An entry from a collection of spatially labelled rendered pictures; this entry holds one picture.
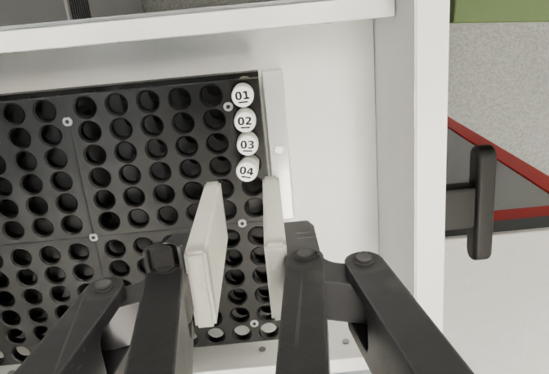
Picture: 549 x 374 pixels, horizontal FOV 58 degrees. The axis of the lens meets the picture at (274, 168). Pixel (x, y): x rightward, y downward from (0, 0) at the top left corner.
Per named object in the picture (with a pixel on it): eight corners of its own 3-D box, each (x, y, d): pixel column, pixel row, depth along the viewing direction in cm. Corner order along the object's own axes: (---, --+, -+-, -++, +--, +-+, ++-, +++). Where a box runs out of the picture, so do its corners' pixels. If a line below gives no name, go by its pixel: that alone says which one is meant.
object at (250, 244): (257, 76, 28) (257, 77, 28) (283, 333, 34) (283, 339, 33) (225, 79, 28) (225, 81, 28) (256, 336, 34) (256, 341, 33)
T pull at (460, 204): (488, 141, 30) (499, 147, 28) (483, 252, 32) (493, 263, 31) (429, 146, 30) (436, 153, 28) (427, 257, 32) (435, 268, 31)
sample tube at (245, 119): (256, 115, 32) (256, 132, 28) (238, 116, 32) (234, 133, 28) (256, 95, 32) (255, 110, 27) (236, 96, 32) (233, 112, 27)
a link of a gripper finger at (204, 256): (216, 327, 17) (195, 330, 17) (228, 238, 24) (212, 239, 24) (205, 251, 16) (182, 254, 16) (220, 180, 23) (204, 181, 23)
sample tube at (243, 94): (256, 92, 32) (255, 106, 27) (236, 95, 32) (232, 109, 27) (253, 73, 31) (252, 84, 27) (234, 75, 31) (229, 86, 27)
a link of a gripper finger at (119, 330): (187, 344, 15) (91, 353, 15) (203, 263, 20) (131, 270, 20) (180, 303, 15) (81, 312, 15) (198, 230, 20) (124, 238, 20)
